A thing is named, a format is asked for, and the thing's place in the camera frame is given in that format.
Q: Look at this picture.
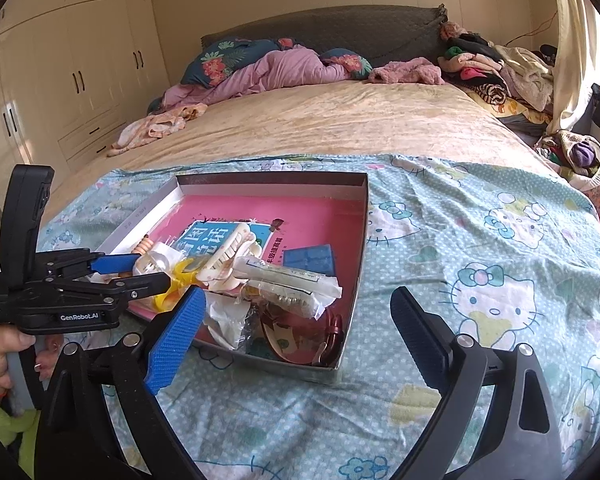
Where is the pink book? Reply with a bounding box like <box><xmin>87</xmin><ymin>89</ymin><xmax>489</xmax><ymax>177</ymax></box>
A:
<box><xmin>130</xmin><ymin>192</ymin><xmax>366</xmax><ymax>321</ymax></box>

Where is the pink fuzzy garment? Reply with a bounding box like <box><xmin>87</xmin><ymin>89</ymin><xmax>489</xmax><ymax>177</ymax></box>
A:
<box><xmin>369</xmin><ymin>57</ymin><xmax>446</xmax><ymax>86</ymax></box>

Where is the clear plastic jewelry bag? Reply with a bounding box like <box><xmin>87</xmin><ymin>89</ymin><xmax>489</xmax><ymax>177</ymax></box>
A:
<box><xmin>242</xmin><ymin>282</ymin><xmax>331</xmax><ymax>320</ymax></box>

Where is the bag of clothes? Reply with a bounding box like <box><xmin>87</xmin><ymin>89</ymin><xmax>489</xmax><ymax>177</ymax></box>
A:
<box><xmin>535</xmin><ymin>130</ymin><xmax>600</xmax><ymax>193</ymax></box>

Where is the small white packet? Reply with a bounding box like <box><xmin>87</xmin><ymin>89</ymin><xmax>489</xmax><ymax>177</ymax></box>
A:
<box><xmin>235</xmin><ymin>256</ymin><xmax>342</xmax><ymax>306</ymax></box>

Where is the crumpled clear wrapper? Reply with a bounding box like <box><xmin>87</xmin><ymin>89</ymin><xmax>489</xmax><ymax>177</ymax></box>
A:
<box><xmin>205</xmin><ymin>294</ymin><xmax>262</xmax><ymax>352</ymax></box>

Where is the person's left forearm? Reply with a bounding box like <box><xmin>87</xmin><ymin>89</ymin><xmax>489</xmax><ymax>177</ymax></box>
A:
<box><xmin>0</xmin><ymin>385</ymin><xmax>41</xmax><ymax>480</ymax></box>

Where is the pink quilt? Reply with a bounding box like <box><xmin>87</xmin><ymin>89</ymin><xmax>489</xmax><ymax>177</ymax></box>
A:
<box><xmin>147</xmin><ymin>45</ymin><xmax>353</xmax><ymax>113</ymax></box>

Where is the pile of clothes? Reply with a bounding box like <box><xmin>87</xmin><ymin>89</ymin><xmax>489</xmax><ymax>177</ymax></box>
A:
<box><xmin>440</xmin><ymin>22</ymin><xmax>556</xmax><ymax>126</ymax></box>

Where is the blue square case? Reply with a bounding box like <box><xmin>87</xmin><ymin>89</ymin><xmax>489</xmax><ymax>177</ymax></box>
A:
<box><xmin>282</xmin><ymin>244</ymin><xmax>337</xmax><ymax>277</ymax></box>

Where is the dark red hair clip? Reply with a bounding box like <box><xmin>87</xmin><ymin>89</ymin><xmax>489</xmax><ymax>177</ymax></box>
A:
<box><xmin>257</xmin><ymin>310</ymin><xmax>346</xmax><ymax>367</ymax></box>

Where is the floral pillow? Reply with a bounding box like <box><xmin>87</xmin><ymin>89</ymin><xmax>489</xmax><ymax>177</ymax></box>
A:
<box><xmin>180</xmin><ymin>37</ymin><xmax>281</xmax><ymax>86</ymax></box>
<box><xmin>322</xmin><ymin>49</ymin><xmax>373</xmax><ymax>80</ymax></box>

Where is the cartoon printed blanket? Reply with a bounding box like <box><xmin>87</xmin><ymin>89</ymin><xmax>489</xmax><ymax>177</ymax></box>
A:
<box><xmin>30</xmin><ymin>152</ymin><xmax>600</xmax><ymax>480</ymax></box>

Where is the cream wardrobe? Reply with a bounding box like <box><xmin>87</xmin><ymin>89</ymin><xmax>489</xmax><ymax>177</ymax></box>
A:
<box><xmin>0</xmin><ymin>0</ymin><xmax>171</xmax><ymax>271</ymax></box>

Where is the cream curtain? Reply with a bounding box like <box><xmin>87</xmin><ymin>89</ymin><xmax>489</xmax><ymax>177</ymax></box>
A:
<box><xmin>547</xmin><ymin>0</ymin><xmax>600</xmax><ymax>133</ymax></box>

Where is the pink floral garment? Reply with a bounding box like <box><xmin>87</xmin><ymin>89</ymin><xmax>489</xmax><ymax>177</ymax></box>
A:
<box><xmin>107</xmin><ymin>102</ymin><xmax>208</xmax><ymax>157</ymax></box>

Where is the yellow plastic hair clip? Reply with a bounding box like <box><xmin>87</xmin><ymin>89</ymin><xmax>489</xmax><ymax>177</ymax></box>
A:
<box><xmin>152</xmin><ymin>257</ymin><xmax>203</xmax><ymax>311</ymax></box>

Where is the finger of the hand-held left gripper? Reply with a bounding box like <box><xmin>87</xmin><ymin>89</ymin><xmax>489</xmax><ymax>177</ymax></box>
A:
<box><xmin>40</xmin><ymin>271</ymin><xmax>173</xmax><ymax>311</ymax></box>
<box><xmin>35</xmin><ymin>247</ymin><xmax>142</xmax><ymax>283</ymax></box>

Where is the grey cardboard box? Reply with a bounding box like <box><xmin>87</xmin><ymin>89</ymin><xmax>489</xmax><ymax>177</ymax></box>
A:
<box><xmin>92</xmin><ymin>171</ymin><xmax>371</xmax><ymax>372</ymax></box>

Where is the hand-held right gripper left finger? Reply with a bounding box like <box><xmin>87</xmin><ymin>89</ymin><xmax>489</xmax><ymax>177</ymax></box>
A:
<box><xmin>40</xmin><ymin>285</ymin><xmax>208</xmax><ymax>480</ymax></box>

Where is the beige bedspread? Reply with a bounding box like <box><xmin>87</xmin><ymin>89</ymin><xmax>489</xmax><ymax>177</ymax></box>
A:
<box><xmin>45</xmin><ymin>80</ymin><xmax>576</xmax><ymax>221</ymax></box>

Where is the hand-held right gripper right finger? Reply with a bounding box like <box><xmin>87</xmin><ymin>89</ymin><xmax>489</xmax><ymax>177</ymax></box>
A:
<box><xmin>390</xmin><ymin>286</ymin><xmax>563</xmax><ymax>480</ymax></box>

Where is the grey quilted headboard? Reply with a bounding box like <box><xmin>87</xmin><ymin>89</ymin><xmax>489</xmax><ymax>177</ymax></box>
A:
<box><xmin>200</xmin><ymin>4</ymin><xmax>448</xmax><ymax>68</ymax></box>

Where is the person's left hand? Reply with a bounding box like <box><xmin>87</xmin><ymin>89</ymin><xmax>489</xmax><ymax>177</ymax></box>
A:
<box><xmin>0</xmin><ymin>322</ymin><xmax>56</xmax><ymax>391</ymax></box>

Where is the cream hair claw clip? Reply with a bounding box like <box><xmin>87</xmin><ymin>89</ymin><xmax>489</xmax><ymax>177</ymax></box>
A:
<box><xmin>200</xmin><ymin>222</ymin><xmax>263</xmax><ymax>291</ymax></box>

